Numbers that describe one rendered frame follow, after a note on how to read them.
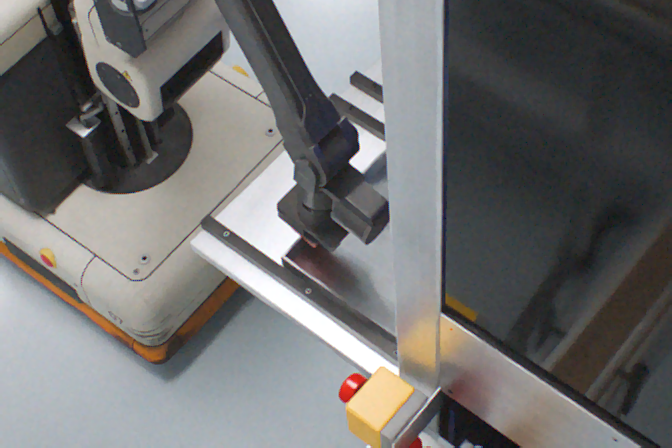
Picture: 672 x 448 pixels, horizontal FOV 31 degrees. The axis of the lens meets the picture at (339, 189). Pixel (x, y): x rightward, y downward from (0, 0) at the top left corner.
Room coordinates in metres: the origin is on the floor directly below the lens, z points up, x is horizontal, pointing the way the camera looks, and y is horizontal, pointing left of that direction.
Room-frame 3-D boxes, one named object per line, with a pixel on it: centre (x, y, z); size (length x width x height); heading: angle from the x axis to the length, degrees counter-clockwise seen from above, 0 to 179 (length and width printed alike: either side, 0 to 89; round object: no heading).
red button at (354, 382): (0.64, 0.01, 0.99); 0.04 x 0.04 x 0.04; 45
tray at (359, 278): (0.86, -0.12, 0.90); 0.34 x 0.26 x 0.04; 45
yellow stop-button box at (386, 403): (0.60, -0.02, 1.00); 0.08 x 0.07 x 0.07; 45
